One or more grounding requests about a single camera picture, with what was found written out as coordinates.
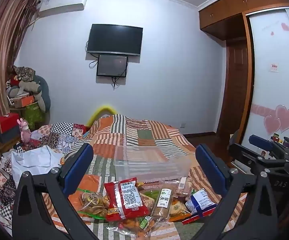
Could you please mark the white wall socket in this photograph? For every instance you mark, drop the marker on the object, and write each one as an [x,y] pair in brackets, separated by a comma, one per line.
[183,125]

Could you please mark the black wall television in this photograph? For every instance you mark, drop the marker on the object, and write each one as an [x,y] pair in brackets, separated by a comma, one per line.
[114,38]

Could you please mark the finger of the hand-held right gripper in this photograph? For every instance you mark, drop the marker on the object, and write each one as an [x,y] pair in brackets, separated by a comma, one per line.
[245,155]
[259,140]

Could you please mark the clear packet with barcode label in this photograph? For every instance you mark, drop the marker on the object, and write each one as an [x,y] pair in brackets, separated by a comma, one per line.
[184,186]

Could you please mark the grey plush toy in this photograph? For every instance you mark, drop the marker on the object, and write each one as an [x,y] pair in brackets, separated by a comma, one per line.
[29,86]

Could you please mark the red box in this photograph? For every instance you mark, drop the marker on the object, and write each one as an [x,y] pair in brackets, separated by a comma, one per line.
[5,124]

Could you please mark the wooden overhead cabinet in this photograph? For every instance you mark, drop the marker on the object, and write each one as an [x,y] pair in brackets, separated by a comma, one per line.
[224,12]

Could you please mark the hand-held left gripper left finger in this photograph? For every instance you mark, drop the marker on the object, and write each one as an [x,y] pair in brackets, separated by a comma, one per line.
[80,163]

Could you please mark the orange box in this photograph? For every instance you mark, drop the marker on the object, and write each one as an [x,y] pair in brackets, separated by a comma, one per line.
[24,101]

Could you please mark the orange striped patchwork blanket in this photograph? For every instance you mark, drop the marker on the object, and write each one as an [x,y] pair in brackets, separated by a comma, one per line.
[139,132]

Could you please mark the small red white sticker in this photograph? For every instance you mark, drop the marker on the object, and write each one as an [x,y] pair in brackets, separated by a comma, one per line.
[274,68]

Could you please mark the orange rice cracker packet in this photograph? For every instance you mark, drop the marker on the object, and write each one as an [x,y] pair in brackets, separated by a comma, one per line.
[177,208]

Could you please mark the blue white snack packet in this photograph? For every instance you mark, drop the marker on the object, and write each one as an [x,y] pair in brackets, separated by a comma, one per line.
[200,200]

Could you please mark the long brown biscuit packet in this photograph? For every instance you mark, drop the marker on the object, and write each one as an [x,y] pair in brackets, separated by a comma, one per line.
[163,203]

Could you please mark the small black wall monitor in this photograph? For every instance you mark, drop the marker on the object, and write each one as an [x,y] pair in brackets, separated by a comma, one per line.
[112,65]

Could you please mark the white plastic bag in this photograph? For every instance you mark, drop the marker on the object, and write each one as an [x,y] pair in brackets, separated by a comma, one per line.
[34,160]

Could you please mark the checkered floral patchwork quilt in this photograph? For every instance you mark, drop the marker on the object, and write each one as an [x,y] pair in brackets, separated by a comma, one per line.
[59,135]

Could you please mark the clear plastic container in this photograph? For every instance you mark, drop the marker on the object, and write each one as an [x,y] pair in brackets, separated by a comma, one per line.
[144,172]

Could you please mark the wooden door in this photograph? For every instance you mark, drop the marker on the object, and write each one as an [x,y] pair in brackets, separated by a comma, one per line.
[234,87]

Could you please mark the clear bag of yellow chips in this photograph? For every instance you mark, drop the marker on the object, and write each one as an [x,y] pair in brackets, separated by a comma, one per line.
[94,202]

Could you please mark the green snack packet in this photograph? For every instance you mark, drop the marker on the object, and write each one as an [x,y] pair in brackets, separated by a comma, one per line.
[151,195]

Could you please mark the yellow hoop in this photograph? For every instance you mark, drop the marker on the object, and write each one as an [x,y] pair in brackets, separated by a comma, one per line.
[104,108]

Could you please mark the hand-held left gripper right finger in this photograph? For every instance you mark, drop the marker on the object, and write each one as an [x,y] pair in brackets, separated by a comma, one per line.
[210,168]

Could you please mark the white air conditioner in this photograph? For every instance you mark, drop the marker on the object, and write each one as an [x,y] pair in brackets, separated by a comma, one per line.
[62,5]

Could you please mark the pink toy figure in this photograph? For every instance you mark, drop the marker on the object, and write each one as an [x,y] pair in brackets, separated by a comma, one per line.
[25,132]

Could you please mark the clear bag of orange fried snacks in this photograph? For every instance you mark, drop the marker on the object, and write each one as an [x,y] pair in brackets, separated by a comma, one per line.
[132,224]

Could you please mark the red snack packet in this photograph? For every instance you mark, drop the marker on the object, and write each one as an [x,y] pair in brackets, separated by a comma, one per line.
[128,197]

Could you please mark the white wardrobe door pink hearts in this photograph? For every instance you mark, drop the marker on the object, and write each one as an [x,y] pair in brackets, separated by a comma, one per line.
[272,92]

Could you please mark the dark grey box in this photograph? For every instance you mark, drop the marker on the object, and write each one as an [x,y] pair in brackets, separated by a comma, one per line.
[7,135]

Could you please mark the patterned dark cloth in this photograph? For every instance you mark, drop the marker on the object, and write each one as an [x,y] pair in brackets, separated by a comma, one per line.
[22,71]

